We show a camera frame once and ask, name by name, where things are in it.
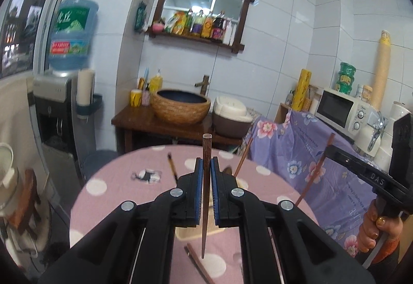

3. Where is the white pot with glass lid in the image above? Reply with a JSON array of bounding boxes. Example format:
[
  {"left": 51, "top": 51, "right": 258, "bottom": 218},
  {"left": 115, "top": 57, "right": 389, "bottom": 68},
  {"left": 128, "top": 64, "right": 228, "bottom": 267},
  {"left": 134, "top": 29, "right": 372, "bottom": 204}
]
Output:
[{"left": 0, "top": 141, "right": 24, "bottom": 217}]

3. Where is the tall stack of paper cups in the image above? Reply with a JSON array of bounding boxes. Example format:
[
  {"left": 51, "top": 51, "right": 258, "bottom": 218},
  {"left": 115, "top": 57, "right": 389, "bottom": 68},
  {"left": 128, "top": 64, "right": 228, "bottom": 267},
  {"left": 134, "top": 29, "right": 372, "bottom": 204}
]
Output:
[{"left": 369, "top": 30, "right": 392, "bottom": 111}]

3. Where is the grey cable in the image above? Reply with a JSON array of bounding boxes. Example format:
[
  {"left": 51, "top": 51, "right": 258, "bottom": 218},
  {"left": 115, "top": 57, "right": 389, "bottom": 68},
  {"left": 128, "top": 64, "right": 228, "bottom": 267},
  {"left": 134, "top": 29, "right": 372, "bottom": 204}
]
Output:
[{"left": 363, "top": 234, "right": 388, "bottom": 269}]

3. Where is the yellow soap bottle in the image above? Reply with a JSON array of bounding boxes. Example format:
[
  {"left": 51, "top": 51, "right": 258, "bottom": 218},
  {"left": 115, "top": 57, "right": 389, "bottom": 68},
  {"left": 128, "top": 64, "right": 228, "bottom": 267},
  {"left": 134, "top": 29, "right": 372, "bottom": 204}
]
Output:
[{"left": 149, "top": 69, "right": 164, "bottom": 94}]

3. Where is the white microwave oven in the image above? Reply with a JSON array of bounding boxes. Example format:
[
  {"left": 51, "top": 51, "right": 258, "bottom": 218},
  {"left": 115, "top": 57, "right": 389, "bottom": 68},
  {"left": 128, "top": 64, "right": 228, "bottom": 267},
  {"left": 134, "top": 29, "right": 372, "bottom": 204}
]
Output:
[{"left": 314, "top": 87, "right": 375, "bottom": 143}]

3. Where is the yellow cup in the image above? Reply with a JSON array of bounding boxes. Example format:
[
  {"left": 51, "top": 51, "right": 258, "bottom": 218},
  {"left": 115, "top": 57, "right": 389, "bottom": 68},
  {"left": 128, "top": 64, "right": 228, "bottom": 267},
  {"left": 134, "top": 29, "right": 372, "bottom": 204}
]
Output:
[{"left": 130, "top": 89, "right": 143, "bottom": 108}]

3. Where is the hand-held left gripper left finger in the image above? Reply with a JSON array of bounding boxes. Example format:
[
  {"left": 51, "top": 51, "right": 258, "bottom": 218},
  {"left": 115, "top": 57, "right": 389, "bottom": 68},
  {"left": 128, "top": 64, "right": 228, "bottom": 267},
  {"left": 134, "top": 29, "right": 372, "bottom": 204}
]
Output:
[{"left": 39, "top": 157, "right": 205, "bottom": 284}]

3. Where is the glass jar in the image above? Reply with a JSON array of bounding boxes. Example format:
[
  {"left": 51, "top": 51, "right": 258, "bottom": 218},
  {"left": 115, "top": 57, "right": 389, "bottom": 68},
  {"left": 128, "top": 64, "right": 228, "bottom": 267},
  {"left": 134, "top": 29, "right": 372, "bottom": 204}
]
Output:
[{"left": 305, "top": 85, "right": 323, "bottom": 113}]

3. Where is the dark wooden stool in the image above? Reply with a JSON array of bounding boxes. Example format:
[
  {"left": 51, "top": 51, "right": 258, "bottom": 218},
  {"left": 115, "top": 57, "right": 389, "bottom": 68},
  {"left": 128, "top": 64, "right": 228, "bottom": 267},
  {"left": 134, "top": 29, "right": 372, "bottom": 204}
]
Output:
[{"left": 6, "top": 167, "right": 43, "bottom": 240}]

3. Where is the brown and white rice cooker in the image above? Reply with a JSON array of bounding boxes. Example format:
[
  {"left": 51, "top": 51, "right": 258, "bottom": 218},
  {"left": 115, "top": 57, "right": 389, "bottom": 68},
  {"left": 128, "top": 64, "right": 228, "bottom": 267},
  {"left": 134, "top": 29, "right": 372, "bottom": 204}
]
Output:
[{"left": 211, "top": 95, "right": 254, "bottom": 139}]

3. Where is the white thermos jug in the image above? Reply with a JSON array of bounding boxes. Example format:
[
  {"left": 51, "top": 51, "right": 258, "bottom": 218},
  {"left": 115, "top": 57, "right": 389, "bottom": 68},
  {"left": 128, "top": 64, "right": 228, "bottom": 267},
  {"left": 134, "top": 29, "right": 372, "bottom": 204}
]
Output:
[{"left": 354, "top": 109, "right": 393, "bottom": 159}]

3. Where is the wooden washstand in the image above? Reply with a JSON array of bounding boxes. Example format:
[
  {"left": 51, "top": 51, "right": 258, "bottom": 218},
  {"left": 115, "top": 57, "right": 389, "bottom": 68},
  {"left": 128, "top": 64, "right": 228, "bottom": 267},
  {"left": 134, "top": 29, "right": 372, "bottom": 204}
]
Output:
[{"left": 111, "top": 104, "right": 244, "bottom": 156}]

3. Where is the window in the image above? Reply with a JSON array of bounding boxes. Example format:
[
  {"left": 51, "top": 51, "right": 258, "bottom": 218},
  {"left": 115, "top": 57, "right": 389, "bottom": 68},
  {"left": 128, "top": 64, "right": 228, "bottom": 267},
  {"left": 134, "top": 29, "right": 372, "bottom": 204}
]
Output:
[{"left": 0, "top": 0, "right": 70, "bottom": 80}]

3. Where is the dark stick with yellow band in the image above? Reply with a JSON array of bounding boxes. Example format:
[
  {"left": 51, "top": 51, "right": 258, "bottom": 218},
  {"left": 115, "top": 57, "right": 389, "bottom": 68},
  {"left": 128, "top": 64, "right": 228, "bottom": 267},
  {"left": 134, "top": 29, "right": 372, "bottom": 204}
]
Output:
[{"left": 167, "top": 153, "right": 179, "bottom": 182}]

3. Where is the yellow wrap roll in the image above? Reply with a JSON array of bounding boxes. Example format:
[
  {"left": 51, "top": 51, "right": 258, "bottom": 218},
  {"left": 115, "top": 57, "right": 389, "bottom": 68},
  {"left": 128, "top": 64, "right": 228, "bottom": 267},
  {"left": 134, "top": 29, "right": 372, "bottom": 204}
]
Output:
[{"left": 291, "top": 69, "right": 312, "bottom": 112}]

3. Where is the person's right hand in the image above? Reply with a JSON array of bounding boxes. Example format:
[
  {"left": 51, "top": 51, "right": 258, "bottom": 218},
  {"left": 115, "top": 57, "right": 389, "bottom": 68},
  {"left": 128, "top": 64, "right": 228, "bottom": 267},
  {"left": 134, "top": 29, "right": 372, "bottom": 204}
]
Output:
[{"left": 356, "top": 199, "right": 404, "bottom": 254}]

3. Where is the dark wooden chopstick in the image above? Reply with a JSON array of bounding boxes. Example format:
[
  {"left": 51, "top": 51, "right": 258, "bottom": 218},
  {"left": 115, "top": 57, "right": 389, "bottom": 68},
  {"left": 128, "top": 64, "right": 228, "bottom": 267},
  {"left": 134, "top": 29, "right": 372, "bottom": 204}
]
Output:
[
  {"left": 188, "top": 242, "right": 216, "bottom": 284},
  {"left": 295, "top": 132, "right": 335, "bottom": 207},
  {"left": 202, "top": 133, "right": 214, "bottom": 259},
  {"left": 184, "top": 246, "right": 208, "bottom": 284},
  {"left": 233, "top": 137, "right": 254, "bottom": 178}
]

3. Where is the white cup tube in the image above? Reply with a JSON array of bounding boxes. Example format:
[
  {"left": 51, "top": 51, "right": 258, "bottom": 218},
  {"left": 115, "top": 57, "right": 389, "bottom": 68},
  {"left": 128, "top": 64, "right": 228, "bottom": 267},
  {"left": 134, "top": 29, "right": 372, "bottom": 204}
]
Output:
[{"left": 76, "top": 68, "right": 96, "bottom": 107}]

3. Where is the blue-grey cup holder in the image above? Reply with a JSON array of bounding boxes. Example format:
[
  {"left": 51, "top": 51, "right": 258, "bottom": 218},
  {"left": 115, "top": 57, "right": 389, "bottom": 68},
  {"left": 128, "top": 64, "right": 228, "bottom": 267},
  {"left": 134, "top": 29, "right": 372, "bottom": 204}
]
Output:
[{"left": 75, "top": 94, "right": 103, "bottom": 119}]

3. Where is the grey water dispenser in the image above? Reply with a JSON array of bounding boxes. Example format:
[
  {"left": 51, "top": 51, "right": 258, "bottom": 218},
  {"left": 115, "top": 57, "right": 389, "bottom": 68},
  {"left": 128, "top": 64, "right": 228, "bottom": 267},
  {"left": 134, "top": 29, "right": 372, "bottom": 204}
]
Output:
[{"left": 32, "top": 72, "right": 98, "bottom": 182}]

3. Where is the wooden framed mirror shelf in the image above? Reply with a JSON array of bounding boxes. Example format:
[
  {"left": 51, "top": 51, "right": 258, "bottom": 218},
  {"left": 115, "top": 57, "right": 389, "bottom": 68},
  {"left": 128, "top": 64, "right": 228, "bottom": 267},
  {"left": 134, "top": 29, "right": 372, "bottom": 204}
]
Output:
[{"left": 147, "top": 0, "right": 256, "bottom": 55}]

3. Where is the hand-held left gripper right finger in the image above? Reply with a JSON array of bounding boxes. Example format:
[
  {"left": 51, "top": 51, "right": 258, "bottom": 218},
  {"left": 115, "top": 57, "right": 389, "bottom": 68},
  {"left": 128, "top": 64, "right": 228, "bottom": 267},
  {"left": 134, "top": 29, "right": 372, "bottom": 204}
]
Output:
[{"left": 210, "top": 157, "right": 377, "bottom": 284}]

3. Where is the wooden box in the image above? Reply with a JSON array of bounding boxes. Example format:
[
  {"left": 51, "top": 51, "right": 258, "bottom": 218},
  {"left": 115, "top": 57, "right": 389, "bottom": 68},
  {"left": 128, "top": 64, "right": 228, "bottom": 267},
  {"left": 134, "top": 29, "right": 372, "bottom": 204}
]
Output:
[{"left": 274, "top": 103, "right": 293, "bottom": 123}]

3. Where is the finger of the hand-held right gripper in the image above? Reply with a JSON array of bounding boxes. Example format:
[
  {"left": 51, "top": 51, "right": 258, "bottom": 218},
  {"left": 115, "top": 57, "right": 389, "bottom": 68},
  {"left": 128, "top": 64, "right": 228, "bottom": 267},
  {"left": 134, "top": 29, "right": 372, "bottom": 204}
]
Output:
[{"left": 325, "top": 145, "right": 372, "bottom": 180}]

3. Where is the blue water jug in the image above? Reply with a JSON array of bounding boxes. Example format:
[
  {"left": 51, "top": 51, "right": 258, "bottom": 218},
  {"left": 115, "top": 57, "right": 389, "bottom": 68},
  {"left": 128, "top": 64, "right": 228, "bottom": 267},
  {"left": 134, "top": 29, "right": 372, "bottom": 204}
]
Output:
[{"left": 47, "top": 0, "right": 100, "bottom": 78}]

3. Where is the green wall pouch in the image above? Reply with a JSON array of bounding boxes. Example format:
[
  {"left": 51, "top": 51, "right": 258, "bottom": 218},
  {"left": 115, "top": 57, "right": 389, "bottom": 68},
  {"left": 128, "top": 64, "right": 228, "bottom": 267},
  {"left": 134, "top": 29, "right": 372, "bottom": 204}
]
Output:
[{"left": 134, "top": 1, "right": 148, "bottom": 33}]

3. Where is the purple floral cloth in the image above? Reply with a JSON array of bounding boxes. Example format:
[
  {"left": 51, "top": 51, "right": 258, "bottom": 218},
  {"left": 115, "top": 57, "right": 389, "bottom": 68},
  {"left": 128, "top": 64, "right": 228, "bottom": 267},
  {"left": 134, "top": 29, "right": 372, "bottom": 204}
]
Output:
[{"left": 248, "top": 109, "right": 382, "bottom": 259}]

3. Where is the bamboo style faucet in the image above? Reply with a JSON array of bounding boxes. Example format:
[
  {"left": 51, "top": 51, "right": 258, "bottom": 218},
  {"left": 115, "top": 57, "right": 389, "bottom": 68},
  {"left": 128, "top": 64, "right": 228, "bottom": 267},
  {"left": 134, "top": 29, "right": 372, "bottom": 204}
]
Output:
[{"left": 194, "top": 74, "right": 210, "bottom": 97}]

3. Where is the woven basin sink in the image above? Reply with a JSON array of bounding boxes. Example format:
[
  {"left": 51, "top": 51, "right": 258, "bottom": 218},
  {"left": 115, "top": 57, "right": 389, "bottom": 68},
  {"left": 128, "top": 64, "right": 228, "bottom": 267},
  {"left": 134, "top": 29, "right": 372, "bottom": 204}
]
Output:
[{"left": 150, "top": 88, "right": 212, "bottom": 126}]

